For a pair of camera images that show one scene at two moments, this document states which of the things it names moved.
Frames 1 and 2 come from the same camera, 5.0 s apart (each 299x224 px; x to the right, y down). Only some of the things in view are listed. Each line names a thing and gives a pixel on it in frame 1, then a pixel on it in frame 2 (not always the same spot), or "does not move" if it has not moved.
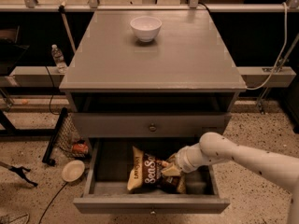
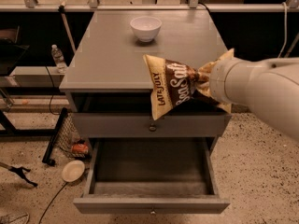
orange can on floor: (80, 147) does not move
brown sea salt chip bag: (146, 175) → (173, 84)
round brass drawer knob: (152, 128) does not move
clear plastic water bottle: (59, 59) does not move
